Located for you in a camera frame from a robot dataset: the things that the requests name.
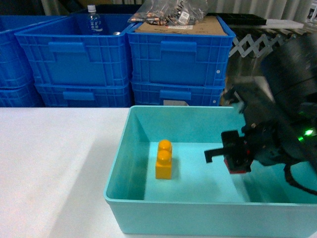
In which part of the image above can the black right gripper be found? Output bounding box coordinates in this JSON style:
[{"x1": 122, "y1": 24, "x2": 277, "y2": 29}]
[{"x1": 204, "y1": 121, "x2": 289, "y2": 172}]

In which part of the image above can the red toy block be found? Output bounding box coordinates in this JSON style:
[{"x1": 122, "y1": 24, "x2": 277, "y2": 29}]
[{"x1": 224, "y1": 159, "x2": 247, "y2": 174}]

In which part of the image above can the yellow toy block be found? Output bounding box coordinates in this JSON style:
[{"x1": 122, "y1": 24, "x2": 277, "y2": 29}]
[{"x1": 155, "y1": 139, "x2": 172, "y2": 180}]

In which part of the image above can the light blue plastic box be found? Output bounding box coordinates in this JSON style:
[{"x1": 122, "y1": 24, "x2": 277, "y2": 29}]
[{"x1": 104, "y1": 106, "x2": 317, "y2": 238}]

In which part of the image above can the blue crate lower right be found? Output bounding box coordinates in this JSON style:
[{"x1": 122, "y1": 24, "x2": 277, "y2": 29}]
[{"x1": 131, "y1": 82, "x2": 224, "y2": 106}]

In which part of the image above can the blue crate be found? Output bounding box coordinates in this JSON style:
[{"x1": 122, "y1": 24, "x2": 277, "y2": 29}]
[
  {"x1": 131, "y1": 82, "x2": 224, "y2": 106},
  {"x1": 35, "y1": 84, "x2": 132, "y2": 108},
  {"x1": 0, "y1": 15, "x2": 62, "y2": 107},
  {"x1": 127, "y1": 17, "x2": 235, "y2": 86},
  {"x1": 15, "y1": 13, "x2": 132, "y2": 87}
]

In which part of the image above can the blue crate upper right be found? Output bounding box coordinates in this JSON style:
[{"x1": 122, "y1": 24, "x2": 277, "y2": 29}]
[{"x1": 127, "y1": 17, "x2": 235, "y2": 86}]

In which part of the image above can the blue crate lower middle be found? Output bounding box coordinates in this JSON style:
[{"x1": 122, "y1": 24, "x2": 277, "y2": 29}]
[{"x1": 35, "y1": 84, "x2": 132, "y2": 108}]

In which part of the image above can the expandable roller conveyor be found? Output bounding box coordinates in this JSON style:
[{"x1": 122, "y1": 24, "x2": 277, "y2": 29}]
[{"x1": 229, "y1": 28, "x2": 309, "y2": 59}]

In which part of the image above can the brown cardboard sheet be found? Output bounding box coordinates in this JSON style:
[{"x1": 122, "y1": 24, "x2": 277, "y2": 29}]
[{"x1": 134, "y1": 16, "x2": 228, "y2": 36}]

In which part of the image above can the black tray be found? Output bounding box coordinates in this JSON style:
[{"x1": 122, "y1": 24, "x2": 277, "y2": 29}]
[{"x1": 207, "y1": 12, "x2": 267, "y2": 26}]

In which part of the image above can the plastic bag of parts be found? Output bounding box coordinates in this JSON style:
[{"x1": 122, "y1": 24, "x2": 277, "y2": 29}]
[{"x1": 128, "y1": 0, "x2": 209, "y2": 26}]

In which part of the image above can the clear water bottle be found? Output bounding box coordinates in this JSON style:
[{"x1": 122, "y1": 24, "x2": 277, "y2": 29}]
[{"x1": 87, "y1": 4, "x2": 104, "y2": 35}]

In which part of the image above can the blue crate upper middle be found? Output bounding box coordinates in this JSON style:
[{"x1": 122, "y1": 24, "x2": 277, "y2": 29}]
[{"x1": 15, "y1": 13, "x2": 132, "y2": 87}]

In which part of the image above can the blue crate far left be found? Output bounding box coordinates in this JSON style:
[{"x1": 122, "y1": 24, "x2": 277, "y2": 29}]
[{"x1": 0, "y1": 15, "x2": 62, "y2": 107}]

